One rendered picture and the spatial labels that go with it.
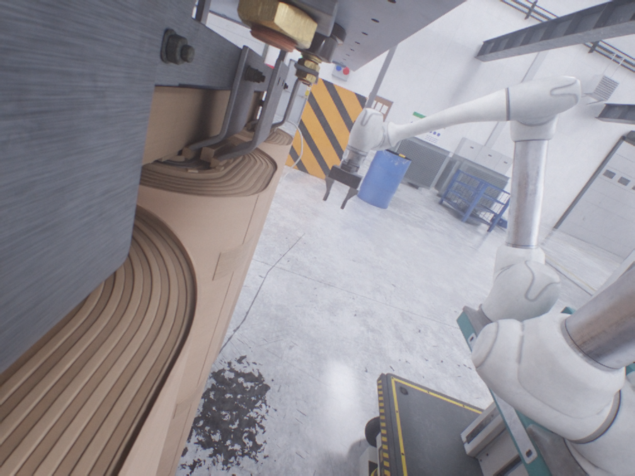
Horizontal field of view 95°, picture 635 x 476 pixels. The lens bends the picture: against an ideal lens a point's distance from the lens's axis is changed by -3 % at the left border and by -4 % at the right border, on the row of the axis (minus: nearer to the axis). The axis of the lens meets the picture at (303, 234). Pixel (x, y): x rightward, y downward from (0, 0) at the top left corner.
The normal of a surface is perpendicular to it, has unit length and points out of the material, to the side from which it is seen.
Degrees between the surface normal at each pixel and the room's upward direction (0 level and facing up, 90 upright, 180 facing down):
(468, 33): 90
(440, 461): 0
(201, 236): 90
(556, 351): 67
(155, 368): 0
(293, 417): 0
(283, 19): 90
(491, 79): 90
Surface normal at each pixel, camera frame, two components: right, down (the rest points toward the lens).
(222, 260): 0.74, 0.51
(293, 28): 0.50, 0.53
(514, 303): -0.74, -0.06
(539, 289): -0.32, -0.09
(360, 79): -0.04, 0.41
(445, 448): 0.35, -0.85
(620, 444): -0.48, 0.15
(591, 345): -0.86, 0.20
